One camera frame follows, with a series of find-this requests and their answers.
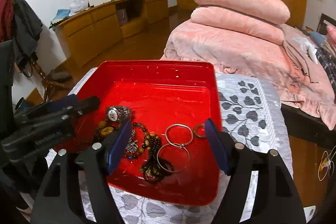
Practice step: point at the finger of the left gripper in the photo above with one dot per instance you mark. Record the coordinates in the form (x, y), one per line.
(69, 105)

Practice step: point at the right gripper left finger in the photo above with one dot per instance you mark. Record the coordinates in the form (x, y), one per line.
(59, 197)

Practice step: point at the yellow amber pendant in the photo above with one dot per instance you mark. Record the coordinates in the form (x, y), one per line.
(106, 127)

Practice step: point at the silver metal watch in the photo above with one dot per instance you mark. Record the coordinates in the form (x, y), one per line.
(118, 113)

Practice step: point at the silver ornate charm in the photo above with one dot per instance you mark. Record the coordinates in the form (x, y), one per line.
(131, 148)

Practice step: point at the wooden coat stand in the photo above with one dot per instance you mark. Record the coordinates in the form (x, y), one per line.
(52, 82)

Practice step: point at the wooden sideboard cabinet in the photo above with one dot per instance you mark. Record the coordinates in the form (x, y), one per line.
(91, 32)

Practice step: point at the blue cloth on cabinet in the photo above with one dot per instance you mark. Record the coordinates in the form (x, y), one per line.
(61, 15)

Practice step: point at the red metal tin box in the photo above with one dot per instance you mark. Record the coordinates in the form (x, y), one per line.
(169, 98)

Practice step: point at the hanging dark clothes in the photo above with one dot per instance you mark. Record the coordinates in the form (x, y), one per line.
(20, 24)

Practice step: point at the white plastic bag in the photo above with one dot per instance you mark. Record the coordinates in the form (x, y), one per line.
(77, 6)

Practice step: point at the pink quilt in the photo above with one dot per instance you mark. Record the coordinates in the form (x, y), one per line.
(236, 53)

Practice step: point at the plaid folded clothes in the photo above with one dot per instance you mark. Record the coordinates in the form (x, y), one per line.
(328, 63)

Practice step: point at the lower pink pillow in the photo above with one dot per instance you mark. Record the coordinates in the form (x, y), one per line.
(220, 17)

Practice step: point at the pink folded clothes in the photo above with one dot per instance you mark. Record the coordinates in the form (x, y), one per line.
(331, 36)

